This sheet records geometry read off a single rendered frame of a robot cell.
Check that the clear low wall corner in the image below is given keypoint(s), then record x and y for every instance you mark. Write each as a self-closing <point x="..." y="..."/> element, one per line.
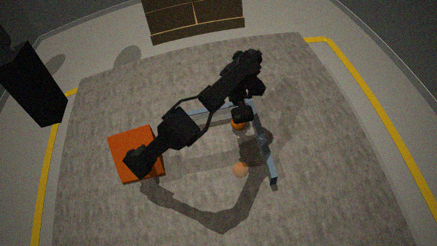
<point x="226" y="113"/>

